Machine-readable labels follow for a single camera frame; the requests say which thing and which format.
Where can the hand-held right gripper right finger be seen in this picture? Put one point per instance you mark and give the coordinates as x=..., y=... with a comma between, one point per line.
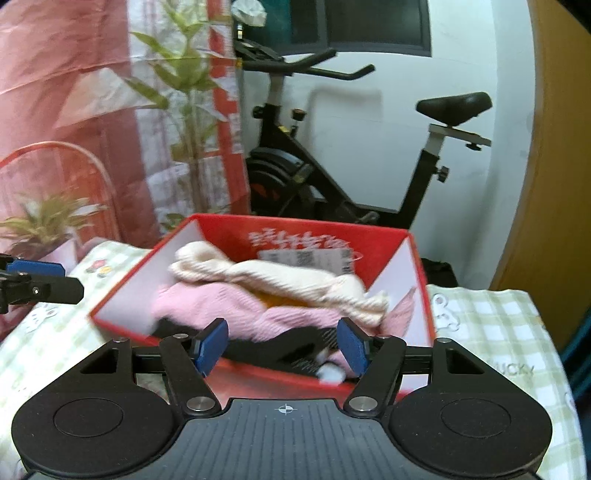
x=353, y=346

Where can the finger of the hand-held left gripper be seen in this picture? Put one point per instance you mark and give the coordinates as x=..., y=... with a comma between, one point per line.
x=27, y=268

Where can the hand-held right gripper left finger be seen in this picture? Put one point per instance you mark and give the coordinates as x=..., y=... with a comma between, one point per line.
x=212, y=344

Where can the pink crocheted cloth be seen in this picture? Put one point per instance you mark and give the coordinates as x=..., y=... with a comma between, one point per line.
x=217, y=304

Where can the black glove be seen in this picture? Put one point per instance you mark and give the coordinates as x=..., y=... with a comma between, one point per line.
x=286, y=346

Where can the cream knitted cloth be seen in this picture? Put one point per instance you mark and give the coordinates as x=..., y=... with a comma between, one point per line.
x=286, y=277

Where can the red strawberry print box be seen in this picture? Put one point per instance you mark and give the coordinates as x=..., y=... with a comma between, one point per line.
x=221, y=235

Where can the green checked tablecloth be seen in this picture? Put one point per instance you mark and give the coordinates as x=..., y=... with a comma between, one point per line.
x=485, y=323

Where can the black exercise bike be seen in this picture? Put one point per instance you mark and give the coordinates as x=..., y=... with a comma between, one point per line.
x=277, y=175

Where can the red printed backdrop cloth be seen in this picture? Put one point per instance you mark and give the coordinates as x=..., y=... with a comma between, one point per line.
x=69, y=69

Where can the dark teal fabric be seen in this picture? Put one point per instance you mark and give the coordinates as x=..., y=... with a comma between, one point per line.
x=579, y=355

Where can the wooden door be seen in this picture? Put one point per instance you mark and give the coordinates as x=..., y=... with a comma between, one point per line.
x=554, y=184

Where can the dark window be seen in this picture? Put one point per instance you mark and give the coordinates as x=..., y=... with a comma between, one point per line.
x=369, y=23

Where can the white crumpled paper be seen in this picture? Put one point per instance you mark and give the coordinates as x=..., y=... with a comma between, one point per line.
x=249, y=11

